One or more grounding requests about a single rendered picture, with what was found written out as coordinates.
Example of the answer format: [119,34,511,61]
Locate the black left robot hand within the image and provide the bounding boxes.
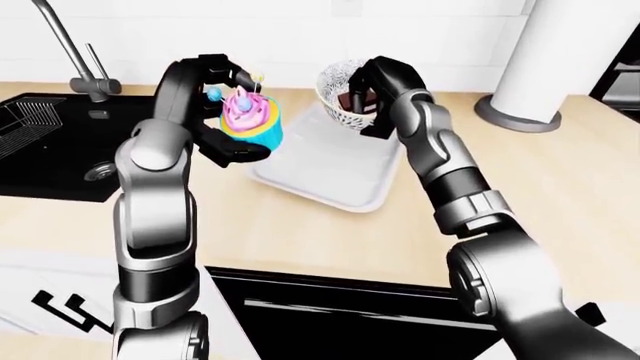
[188,53,272,169]

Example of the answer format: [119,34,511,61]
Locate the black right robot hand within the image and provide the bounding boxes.
[347,55,429,141]

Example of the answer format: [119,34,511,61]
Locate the chocolate cake slice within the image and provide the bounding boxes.
[336,88,380,115]

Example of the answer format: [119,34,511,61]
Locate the colourful frosted cupcake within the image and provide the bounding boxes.
[207,70,286,154]

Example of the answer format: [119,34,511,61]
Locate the white rectangular tray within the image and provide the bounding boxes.
[249,100,404,214]

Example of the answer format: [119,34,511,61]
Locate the silver sink drain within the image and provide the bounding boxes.
[83,161,119,183]

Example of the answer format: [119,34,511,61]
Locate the white column with grey base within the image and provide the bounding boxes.
[473,0,633,133]

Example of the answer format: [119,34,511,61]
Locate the black kitchen sink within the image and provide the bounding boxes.
[0,92,159,204]

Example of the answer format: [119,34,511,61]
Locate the grey kitchen faucet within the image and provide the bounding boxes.
[30,0,123,104]

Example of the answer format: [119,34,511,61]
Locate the black oven front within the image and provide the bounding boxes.
[204,266,506,360]

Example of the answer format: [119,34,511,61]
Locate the black shelf unit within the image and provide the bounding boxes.
[589,27,640,122]

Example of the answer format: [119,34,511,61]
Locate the wire dish rack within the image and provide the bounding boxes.
[0,96,68,161]

